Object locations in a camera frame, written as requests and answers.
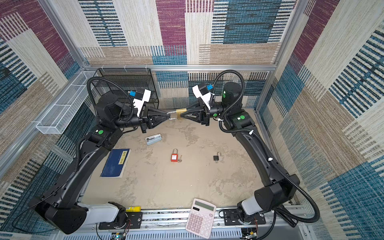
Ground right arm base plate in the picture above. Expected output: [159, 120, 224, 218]
[219, 209, 266, 226]

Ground blue and white stapler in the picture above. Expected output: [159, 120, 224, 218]
[146, 134, 162, 146]

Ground brass padlock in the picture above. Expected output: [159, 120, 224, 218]
[168, 108, 187, 120]

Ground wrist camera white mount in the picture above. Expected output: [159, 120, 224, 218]
[130, 89, 151, 117]
[192, 83, 214, 110]

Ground pink calculator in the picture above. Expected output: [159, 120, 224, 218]
[186, 199, 216, 239]

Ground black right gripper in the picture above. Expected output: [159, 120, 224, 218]
[180, 98, 230, 127]

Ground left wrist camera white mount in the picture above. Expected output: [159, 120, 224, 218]
[130, 89, 151, 117]

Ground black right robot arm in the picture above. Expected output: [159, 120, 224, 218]
[180, 70, 321, 226]

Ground white wire mesh basket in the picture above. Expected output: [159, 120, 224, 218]
[36, 71, 95, 135]

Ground small black padlock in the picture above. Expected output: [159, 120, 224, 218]
[213, 152, 222, 163]

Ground blue book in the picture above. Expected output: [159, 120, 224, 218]
[100, 149, 132, 178]

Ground red padlock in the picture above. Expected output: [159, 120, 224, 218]
[171, 149, 179, 162]

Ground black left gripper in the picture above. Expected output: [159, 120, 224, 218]
[113, 107, 169, 136]

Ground yellow label block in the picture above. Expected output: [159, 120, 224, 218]
[126, 206, 141, 213]

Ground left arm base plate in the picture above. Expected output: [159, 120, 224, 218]
[98, 212, 143, 230]

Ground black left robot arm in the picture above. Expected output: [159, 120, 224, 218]
[29, 77, 171, 235]

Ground black wire mesh shelf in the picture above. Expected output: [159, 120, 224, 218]
[91, 68, 159, 109]

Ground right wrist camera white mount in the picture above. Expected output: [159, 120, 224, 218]
[192, 83, 214, 110]

